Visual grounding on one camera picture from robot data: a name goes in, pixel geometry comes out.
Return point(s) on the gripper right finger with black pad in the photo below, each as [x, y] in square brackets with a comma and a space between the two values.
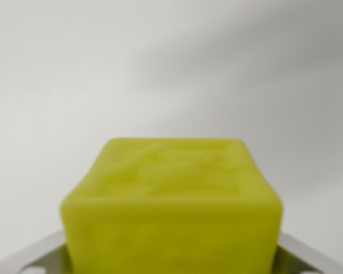
[300, 259]

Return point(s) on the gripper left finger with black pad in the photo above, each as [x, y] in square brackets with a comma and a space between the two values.
[43, 257]

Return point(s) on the yellow translucent cube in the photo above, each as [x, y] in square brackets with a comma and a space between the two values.
[171, 222]

